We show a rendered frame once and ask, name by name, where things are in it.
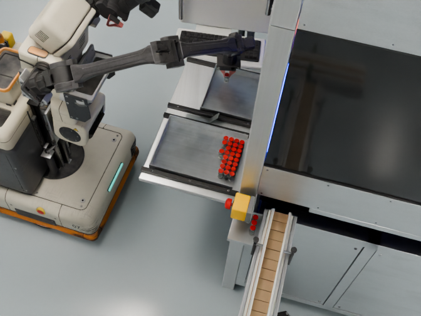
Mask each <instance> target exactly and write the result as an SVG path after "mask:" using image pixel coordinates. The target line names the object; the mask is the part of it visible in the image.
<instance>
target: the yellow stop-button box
mask: <svg viewBox="0 0 421 316"><path fill-rule="evenodd" d="M255 199H256V197H254V196H248V195H246V194H241V193H238V192H237V193H236V196H235V198H234V201H233V203H232V207H231V209H232V210H231V218H234V219H238V220H241V221H245V222H247V223H249V222H250V219H251V214H252V210H253V207H254V202H255Z"/></svg>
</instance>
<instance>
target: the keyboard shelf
mask: <svg viewBox="0 0 421 316"><path fill-rule="evenodd" d="M231 30H232V29H229V28H220V27H214V26H205V25H200V24H197V26H196V29H195V30H192V29H183V28H179V29H178V30H177V34H176V35H178V36H179V39H180V34H181V31H193V32H198V33H207V34H214V35H216V34H217V35H222V36H229V34H230V33H231ZM255 40H259V41H261V47H260V52H259V61H258V62H253V61H244V60H241V68H250V69H255V70H261V67H262V61H263V57H264V50H265V45H266V40H265V39H259V38H255ZM196 57H199V58H203V59H207V60H212V61H217V57H216V56H207V55H202V56H196Z"/></svg>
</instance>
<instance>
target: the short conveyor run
mask: <svg viewBox="0 0 421 316"><path fill-rule="evenodd" d="M274 210H275V208H272V211H271V210H270V209H269V210H268V209H264V213H263V217H262V222H261V227H260V230H259V234H258V237H257V236H255V237H254V238H253V246H252V250H251V255H253V257H252V262H251V266H250V269H249V274H248V278H247V282H246V287H245V290H244V295H243V298H242V302H241V307H240V310H239V315H238V316H277V315H278V309H279V303H280V299H281V294H282V291H283V285H284V279H285V276H286V270H287V266H288V265H289V264H290V263H291V260H292V258H293V256H294V253H296V252H297V248H296V247H291V245H292V242H293V236H294V231H295V227H296V221H297V217H296V216H292V213H289V215H287V214H283V213H278V212H275V211H274ZM266 217H267V219H266ZM265 223H266V224H265ZM264 225H265V226H264ZM263 230H264V231H263ZM262 233H263V234H262Z"/></svg>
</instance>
